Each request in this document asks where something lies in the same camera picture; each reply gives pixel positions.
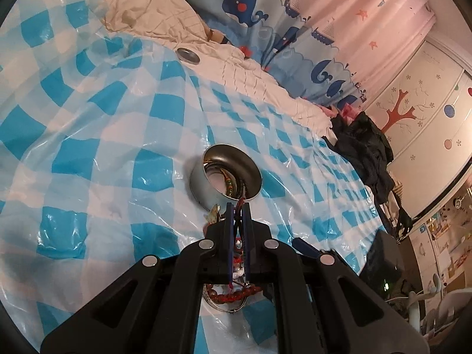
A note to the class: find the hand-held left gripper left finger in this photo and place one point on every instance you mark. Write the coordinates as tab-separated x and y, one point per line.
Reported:
229	243

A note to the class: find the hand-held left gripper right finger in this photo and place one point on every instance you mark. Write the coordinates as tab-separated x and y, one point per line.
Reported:
247	250

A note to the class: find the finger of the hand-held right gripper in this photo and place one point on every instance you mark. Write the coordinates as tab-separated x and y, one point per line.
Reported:
301	247

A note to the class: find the round metal tin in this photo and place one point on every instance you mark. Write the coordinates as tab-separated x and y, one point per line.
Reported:
201	188

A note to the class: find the mixed bead jewelry heap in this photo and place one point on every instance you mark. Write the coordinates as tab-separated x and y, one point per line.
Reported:
228	184

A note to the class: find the gold ornament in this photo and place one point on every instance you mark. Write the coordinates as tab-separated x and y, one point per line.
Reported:
212	217

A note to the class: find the white chair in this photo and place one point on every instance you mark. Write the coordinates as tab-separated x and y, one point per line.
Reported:
448	302

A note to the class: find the dark clothes pile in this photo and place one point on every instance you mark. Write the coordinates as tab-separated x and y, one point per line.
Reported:
365	143

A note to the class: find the pink garment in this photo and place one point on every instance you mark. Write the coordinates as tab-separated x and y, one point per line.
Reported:
346	110

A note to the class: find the wardrobe with tree sticker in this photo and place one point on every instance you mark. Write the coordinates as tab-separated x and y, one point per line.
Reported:
424	118

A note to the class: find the blue checkered plastic sheet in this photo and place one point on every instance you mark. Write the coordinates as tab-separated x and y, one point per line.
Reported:
110	118

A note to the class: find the round metal tin lid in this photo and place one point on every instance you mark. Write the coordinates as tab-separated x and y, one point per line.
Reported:
188	55

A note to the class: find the small brown object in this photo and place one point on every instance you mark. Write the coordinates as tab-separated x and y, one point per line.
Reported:
215	37

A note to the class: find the whale print curtain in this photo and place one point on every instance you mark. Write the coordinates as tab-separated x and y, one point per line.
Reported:
239	3

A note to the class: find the cream quilt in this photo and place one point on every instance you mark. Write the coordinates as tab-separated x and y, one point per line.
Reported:
162	11

